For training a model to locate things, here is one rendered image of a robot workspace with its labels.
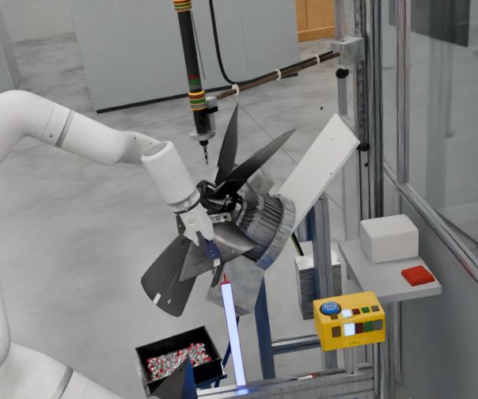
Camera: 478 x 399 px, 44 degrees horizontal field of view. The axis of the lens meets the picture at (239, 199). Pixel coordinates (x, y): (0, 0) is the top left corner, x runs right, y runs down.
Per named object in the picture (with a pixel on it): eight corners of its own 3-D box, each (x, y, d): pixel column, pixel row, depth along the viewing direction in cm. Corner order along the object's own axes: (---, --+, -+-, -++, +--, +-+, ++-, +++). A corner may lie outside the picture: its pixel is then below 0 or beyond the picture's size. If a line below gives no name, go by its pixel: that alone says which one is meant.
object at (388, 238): (402, 234, 216) (403, 208, 211) (419, 257, 202) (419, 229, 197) (357, 241, 216) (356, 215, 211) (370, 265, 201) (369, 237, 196)
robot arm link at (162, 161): (163, 193, 150) (166, 208, 141) (138, 150, 144) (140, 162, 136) (193, 178, 150) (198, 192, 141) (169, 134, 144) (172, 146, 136)
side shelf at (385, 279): (401, 238, 220) (401, 231, 218) (441, 294, 187) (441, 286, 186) (338, 248, 219) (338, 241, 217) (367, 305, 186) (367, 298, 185)
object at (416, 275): (422, 268, 196) (422, 263, 195) (435, 281, 189) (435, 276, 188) (400, 274, 195) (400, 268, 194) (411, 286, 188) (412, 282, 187)
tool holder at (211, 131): (210, 127, 169) (205, 94, 165) (225, 132, 164) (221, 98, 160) (185, 138, 164) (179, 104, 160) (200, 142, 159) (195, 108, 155)
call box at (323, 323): (373, 321, 158) (373, 289, 153) (385, 346, 149) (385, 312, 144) (315, 331, 157) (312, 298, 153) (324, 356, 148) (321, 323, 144)
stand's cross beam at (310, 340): (320, 340, 218) (320, 331, 217) (323, 347, 215) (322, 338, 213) (271, 347, 218) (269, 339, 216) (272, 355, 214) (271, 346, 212)
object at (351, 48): (350, 58, 201) (350, 32, 197) (367, 60, 196) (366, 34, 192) (330, 66, 195) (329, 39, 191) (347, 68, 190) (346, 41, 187)
